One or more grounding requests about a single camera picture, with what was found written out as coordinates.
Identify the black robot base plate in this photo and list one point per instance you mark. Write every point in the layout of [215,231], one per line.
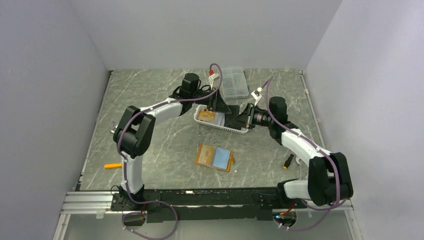
[210,213]

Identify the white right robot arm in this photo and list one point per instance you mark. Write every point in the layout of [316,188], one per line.
[328,181]

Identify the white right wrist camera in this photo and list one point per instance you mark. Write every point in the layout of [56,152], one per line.
[256,94]

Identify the white plastic basket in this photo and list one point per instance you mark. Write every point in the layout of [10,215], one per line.
[226,128]

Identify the aluminium frame rail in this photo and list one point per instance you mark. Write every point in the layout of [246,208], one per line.
[111,202]

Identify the silver card stack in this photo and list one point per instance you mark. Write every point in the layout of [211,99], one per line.
[219,119]

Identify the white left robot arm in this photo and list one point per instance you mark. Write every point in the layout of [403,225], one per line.
[134,131]

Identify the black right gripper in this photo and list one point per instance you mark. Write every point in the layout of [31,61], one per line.
[246,119]

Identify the silver open end wrench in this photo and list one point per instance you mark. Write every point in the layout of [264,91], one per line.
[298,160]

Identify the orange handled small tool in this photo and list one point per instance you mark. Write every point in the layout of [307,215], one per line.
[113,166]

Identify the red handled adjustable wrench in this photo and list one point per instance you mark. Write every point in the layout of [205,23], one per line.
[113,126]

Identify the yellow tipped black screwdriver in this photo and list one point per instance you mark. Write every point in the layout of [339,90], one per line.
[288,162]

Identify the clear plastic screw box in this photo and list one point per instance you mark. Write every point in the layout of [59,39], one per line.
[234,84]

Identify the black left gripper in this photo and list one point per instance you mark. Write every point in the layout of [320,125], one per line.
[216,103]

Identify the orange leather card holder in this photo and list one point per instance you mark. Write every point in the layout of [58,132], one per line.
[222,159]

